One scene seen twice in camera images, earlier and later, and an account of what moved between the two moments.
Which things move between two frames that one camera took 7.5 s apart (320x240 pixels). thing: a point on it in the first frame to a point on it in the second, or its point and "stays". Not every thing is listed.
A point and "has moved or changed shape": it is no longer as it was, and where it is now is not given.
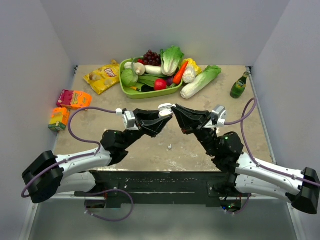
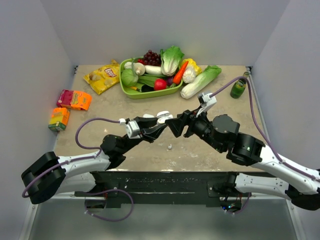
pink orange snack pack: [74, 100] stays
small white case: [165, 110] has moved or changed shape
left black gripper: [149, 122] to [149, 132]
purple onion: [169, 81] stays
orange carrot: [178, 77] stays
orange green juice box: [59, 118] stays
